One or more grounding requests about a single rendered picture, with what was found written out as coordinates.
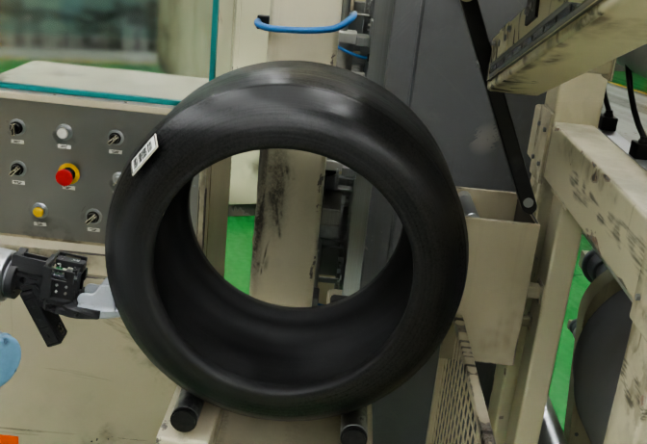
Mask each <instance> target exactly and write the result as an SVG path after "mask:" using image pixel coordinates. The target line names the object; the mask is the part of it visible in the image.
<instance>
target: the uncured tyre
mask: <svg viewBox="0 0 647 444"><path fill-rule="evenodd" d="M154 134H156V137H157V142H158V148H157V149H156V150H155V151H154V153H153V154H152V155H151V156H150V157H149V158H148V159H147V161H146V162H145V163H144V164H143V165H142V167H141V168H140V169H139V170H138V171H137V172H136V173H135V175H134V176H133V175H132V170H131V161H132V160H133V158H134V157H135V156H136V155H137V154H138V153H139V151H140V150H141V149H142V148H143V147H144V145H145V144H146V143H147V142H148V141H149V140H150V138H151V137H152V136H153V135H154ZM272 148H283V149H294V150H301V151H306V152H311V153H315V154H318V155H322V156H324V157H327V158H329V159H332V160H334V161H336V162H339V163H341V164H343V165H345V166H347V167H348V168H350V169H352V170H354V171H356V172H357V173H359V174H360V175H361V176H363V177H364V178H365V179H367V180H368V181H369V182H370V183H371V184H373V185H374V186H375V187H376V188H377V189H378V190H379V191H380V192H381V193H382V194H383V196H384V197H385V198H386V199H387V200H388V202H389V203H390V204H391V206H392V207H393V208H394V210H395V211H396V213H397V215H398V216H399V218H400V220H401V223H402V230H401V236H400V238H399V241H398V244H397V246H396V248H395V250H394V252H393V254H392V256H391V258H390V259H389V261H388V262H387V264H386V265H385V267H384V268H383V269H382V270H381V272H380V273H379V274H378V275H377V276H376V277H375V278H374V279H373V280H372V281H371V282H369V283H368V284H367V285H366V286H364V287H363V288H361V289H360V290H358V291H357V292H355V293H354V294H352V295H350V296H348V297H346V298H344V299H341V300H337V301H335V302H332V303H328V304H324V305H319V306H311V307H289V306H281V305H276V304H272V303H268V302H265V301H262V300H258V299H256V298H254V297H252V296H250V295H248V294H246V293H244V292H242V291H241V290H239V289H237V288H236V287H235V286H233V285H232V284H230V283H229V282H228V281H227V280H226V279H225V278H223V277H222V276H221V275H220V274H219V273H218V272H217V271H216V269H215V268H214V267H213V266H212V264H211V263H210V262H209V260H208V259H207V257H206V256H205V254H204V253H203V251H202V249H201V247H200V245H199V243H198V240H197V239H196V236H195V233H194V227H193V223H192V217H191V204H190V203H191V189H192V184H193V180H194V177H195V176H196V175H197V174H199V173H200V172H201V171H203V170H205V169H207V168H208V167H210V166H212V165H214V164H215V163H217V162H219V161H221V160H223V159H226V158H228V157H231V156H234V155H237V154H241V153H245V152H249V151H253V150H260V149H272ZM105 260H106V269H107V276H108V280H109V285H110V289H111V292H112V296H113V299H114V302H115V304H116V308H117V311H118V313H119V315H120V318H121V320H122V321H123V323H124V324H125V326H126V328H127V330H128V331H129V333H130V335H131V336H132V338H133V339H134V341H135V342H136V344H137V345H138V346H139V348H140V349H141V350H142V352H143V353H144V354H145V355H146V356H147V358H148V359H149V360H150V361H151V362H152V363H153V364H154V365H155V366H156V367H157V368H158V369H159V370H160V371H161V372H162V373H163V374H165V375H166V376H167V377H168V378H169V379H171V380H172V381H173V382H175V383H176V384H177V385H179V386H180V387H182V388H183V389H185V390H186V391H188V392H189V393H191V394H193V395H194V396H196V397H198V398H199V399H201V400H203V401H205V402H207V403H209V404H211V405H215V406H217V407H219V408H222V409H225V410H228V411H231V412H234V413H237V414H241V415H244V416H248V417H252V418H258V419H264V420H272V421H287V422H295V421H311V420H319V419H324V418H330V417H334V416H338V415H342V414H346V413H349V412H352V411H355V410H357V409H359V408H362V407H364V406H367V405H370V404H372V403H374V402H376V401H378V400H380V399H382V398H384V397H385V396H387V395H389V394H390V393H392V392H393V391H395V390H396V389H398V388H399V387H401V386H402V385H403V384H404V383H406V382H407V381H408V380H409V379H411V378H412V377H413V376H414V375H415V374H416V373H417V372H418V371H419V370H420V369H421V368H422V367H423V366H424V365H425V364H426V363H427V362H428V361H429V359H430V358H431V357H432V356H433V354H434V353H435V352H436V350H437V349H438V347H439V346H440V344H441V343H442V341H443V340H444V338H445V336H446V334H447V333H448V331H449V329H450V327H451V325H452V323H453V319H454V317H455V314H456V312H457V309H458V307H459V305H460V302H461V299H462V296H463V292H464V288H465V283H466V278H467V273H468V263H469V241H468V231H467V225H466V220H465V216H464V212H463V208H462V205H461V201H460V199H459V196H458V193H457V190H456V187H455V185H454V183H453V178H452V175H451V173H450V170H449V167H448V165H447V162H446V160H445V157H444V155H443V153H442V151H441V149H440V147H439V145H438V144H437V142H436V141H435V140H434V138H433V136H432V135H431V133H430V132H429V131H428V129H427V127H426V126H425V125H424V124H423V122H422V121H421V120H420V119H419V118H418V117H417V116H416V114H415V113H414V112H413V111H412V110H411V109H410V108H409V107H408V106H407V105H405V104H404V103H403V102H402V101H401V100H400V99H398V98H397V97H396V96H395V95H393V94H392V93H391V92H389V91H387V90H386V89H384V88H383V87H382V86H380V85H379V84H377V83H375V82H373V81H372V80H370V79H368V78H366V77H364V76H361V75H359V74H357V73H354V72H352V71H349V70H346V69H343V68H340V67H338V66H334V65H326V64H321V63H315V62H307V61H273V62H265V63H260V64H255V65H247V66H244V67H240V68H237V69H234V70H232V71H229V72H227V73H224V74H223V75H221V76H218V77H216V78H214V79H213V80H211V81H209V82H207V83H205V84H204V85H202V86H201V87H199V88H197V89H196V90H195V91H193V92H191V93H190V94H189V95H188V96H186V97H185V98H184V99H183V100H182V101H181V102H179V103H178V104H177V105H176V106H175V107H174V108H173V109H172V110H171V111H170V112H169V113H168V114H167V115H166V116H165V117H164V118H163V119H162V120H161V121H160V122H159V123H158V124H157V125H156V126H155V127H154V128H153V129H152V130H151V131H150V132H149V133H148V134H147V135H146V136H145V137H144V138H143V139H142V141H141V142H140V143H139V145H138V146H137V147H136V149H135V150H134V151H133V153H132V154H131V156H130V157H129V159H128V161H127V162H126V164H125V166H124V168H123V170H122V172H121V174H120V176H119V178H118V180H117V183H116V186H115V189H114V192H113V195H112V198H111V202H110V206H109V211H108V217H107V223H106V236H105Z"/></svg>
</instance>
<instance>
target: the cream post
mask: <svg viewBox="0 0 647 444"><path fill-rule="evenodd" d="M342 5H343V0H271V10H270V23H269V25H275V26H291V27H323V26H331V25H335V24H337V23H340V22H341V14H342ZM339 34H340V30H339V31H336V32H332V33H321V34H292V33H276V32H269V36H268V50H267V62H273V61H307V62H315V63H321V64H326V65H334V66H336V62H337V53H338V43H339ZM326 158H327V157H324V156H322V155H318V154H315V153H311V152H306V151H301V150H294V149H283V148H272V149H260V154H259V168H258V181H257V200H256V210H255V220H254V233H253V247H252V259H251V273H250V285H249V295H250V296H252V297H254V298H256V299H258V300H262V301H265V302H270V303H280V304H289V305H298V306H307V307H311V306H312V300H313V291H314V281H315V271H316V263H317V253H318V243H319V234H320V224H321V214H322V205H323V195H324V177H325V167H326Z"/></svg>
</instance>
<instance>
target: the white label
mask: <svg viewBox="0 0 647 444"><path fill-rule="evenodd" d="M157 148H158V142H157V137H156V134H154V135H153V136H152V137H151V138H150V140H149V141H148V142H147V143H146V144H145V145H144V147H143V148H142V149H141V150H140V151H139V153H138V154H137V155H136V156H135V157H134V158H133V160H132V161H131V170H132V175H133V176H134V175H135V173H136V172H137V171H138V170H139V169H140V168H141V167H142V165H143V164H144V163H145V162H146V161H147V159H148V158H149V157H150V156H151V155H152V154H153V153H154V151H155V150H156V149H157Z"/></svg>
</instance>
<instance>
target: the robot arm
mask: <svg viewBox="0 0 647 444"><path fill-rule="evenodd" d="M28 251H29V249H28V248H23V247H20V248H19V250H18V251H15V250H11V249H7V248H0V302H3V301H4V300H6V299H7V298H9V299H13V300H14V299H16V298H17V297H18V295H19V296H20V297H21V298H22V300H23V302H24V304H25V306H26V308H27V310H28V311H29V313H30V315H31V317H32V319H33V321H34V323H35V324H36V326H37V328H38V330H39V333H40V335H41V336H42V338H43V340H44V342H45V344H46V346H47V347H53V346H56V345H59V344H61V343H62V342H63V340H64V338H65V336H66V334H67V330H66V328H65V325H64V323H63V321H62V319H61V318H60V316H59V315H63V316H66V317H69V318H73V319H87V320H98V319H111V318H118V317H120V315H119V313H118V311H117V308H116V304H115V302H114V299H113V296H112V292H111V289H110V285H109V280H108V277H106V278H105V280H104V281H103V282H102V283H101V284H99V285H97V284H92V283H90V284H88V285H87V286H86V287H85V286H84V280H86V278H87V274H88V268H87V262H88V257H86V256H81V255H77V254H72V253H68V252H63V251H59V250H58V252H57V253H56V254H52V255H51V256H50V257H45V256H41V255H36V254H33V253H29V252H28ZM67 255H69V256H73V257H78V258H81V259H76V258H72V257H67ZM56 257H57V258H56ZM55 258H56V262H55ZM20 292H21V293H20ZM20 359H21V348H20V345H19V343H18V341H17V340H16V339H15V338H13V337H12V336H11V335H10V334H9V333H6V332H2V331H0V387H1V386H2V385H4V384H5V383H7V382H8V381H9V380H10V379H11V378H12V376H13V375H14V373H15V372H16V369H17V368H18V366H19V363H20Z"/></svg>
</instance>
